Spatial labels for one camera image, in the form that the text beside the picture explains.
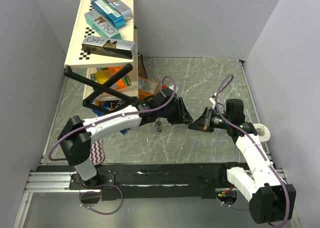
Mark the blue foil box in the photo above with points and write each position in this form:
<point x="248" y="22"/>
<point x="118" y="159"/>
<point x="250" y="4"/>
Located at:
<point x="109" y="12"/>

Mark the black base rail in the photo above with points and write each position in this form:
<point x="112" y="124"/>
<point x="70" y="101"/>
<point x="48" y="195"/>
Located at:
<point x="158" y="180"/>

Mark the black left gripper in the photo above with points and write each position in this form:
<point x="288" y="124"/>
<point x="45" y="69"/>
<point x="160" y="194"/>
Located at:
<point x="183" y="115"/>

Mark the white tape roll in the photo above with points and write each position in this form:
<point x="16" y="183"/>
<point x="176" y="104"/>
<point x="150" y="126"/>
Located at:
<point x="263" y="132"/>

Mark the silver R&O box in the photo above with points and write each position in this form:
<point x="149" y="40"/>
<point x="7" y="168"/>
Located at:
<point x="121" y="8"/>

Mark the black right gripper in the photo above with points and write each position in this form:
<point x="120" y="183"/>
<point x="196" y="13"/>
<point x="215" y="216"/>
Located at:
<point x="204" y="123"/>

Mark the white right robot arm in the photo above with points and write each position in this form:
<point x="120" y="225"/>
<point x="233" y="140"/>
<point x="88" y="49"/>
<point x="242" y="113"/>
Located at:
<point x="269" y="198"/>

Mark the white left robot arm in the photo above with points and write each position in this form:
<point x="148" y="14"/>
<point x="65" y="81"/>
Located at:
<point x="78" y="135"/>

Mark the orange Kettle chips bag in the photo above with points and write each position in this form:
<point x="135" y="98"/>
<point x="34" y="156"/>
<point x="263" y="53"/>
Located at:
<point x="146" y="87"/>

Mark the orange sponge package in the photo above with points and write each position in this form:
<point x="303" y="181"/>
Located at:
<point x="104" y="74"/>

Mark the teal R&O box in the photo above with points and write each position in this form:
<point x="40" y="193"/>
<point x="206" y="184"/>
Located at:
<point x="101" y="25"/>

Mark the dark grey R&O box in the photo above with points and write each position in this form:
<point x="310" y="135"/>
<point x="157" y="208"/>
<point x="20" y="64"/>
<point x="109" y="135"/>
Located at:
<point x="109" y="47"/>

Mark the cream two-tier shelf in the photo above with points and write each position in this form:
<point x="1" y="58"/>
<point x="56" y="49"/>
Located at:
<point x="77" y="58"/>

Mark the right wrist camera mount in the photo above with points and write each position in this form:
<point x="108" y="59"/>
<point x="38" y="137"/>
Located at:
<point x="213" y="100"/>

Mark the small padlock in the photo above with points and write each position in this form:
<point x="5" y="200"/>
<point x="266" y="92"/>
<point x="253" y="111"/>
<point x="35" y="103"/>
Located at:
<point x="159" y="126"/>

